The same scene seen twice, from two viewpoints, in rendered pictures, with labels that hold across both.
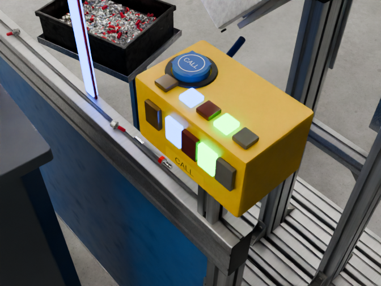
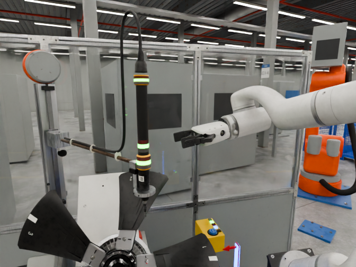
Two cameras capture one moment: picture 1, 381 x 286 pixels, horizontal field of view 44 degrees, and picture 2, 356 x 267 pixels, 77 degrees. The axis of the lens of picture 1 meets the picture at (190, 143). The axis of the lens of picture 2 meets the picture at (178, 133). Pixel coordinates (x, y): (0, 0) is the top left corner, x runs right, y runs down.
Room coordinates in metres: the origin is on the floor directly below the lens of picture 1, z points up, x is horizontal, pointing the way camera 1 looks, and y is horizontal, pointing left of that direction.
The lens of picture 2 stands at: (1.36, 0.32, 1.77)
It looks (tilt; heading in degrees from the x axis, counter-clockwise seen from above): 11 degrees down; 208
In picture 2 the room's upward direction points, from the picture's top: straight up
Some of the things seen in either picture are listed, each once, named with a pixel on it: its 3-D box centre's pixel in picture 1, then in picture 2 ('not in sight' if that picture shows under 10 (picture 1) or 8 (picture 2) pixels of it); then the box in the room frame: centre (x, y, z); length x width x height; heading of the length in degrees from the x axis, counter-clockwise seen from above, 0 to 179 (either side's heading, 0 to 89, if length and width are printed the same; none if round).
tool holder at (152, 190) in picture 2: not in sight; (142, 177); (0.81, -0.10, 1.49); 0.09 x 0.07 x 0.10; 78
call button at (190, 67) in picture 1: (191, 68); (212, 231); (0.39, 0.00, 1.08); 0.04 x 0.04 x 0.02
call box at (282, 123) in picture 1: (218, 127); (208, 236); (0.35, -0.03, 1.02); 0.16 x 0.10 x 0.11; 43
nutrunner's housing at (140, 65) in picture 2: not in sight; (142, 130); (0.82, -0.09, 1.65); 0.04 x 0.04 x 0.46
